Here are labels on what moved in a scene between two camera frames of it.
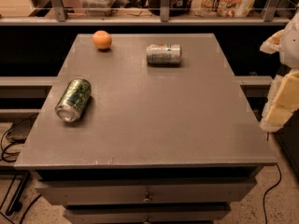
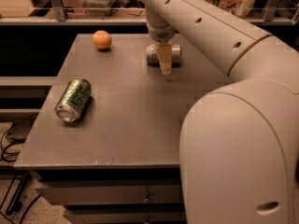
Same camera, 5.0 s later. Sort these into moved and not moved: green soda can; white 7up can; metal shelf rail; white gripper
Moved: white gripper
Not moved: metal shelf rail; white 7up can; green soda can
